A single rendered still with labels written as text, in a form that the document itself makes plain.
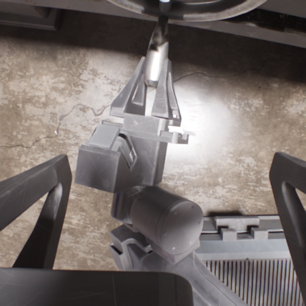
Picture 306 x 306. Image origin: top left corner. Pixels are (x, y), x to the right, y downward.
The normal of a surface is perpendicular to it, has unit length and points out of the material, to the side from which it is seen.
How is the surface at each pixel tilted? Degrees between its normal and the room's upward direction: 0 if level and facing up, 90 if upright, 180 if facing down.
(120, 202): 32
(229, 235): 0
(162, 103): 28
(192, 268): 65
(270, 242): 45
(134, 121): 19
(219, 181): 0
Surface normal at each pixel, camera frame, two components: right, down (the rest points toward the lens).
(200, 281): -0.08, -0.86
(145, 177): -0.34, 0.03
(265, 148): -0.03, 0.08
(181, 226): 0.56, 0.16
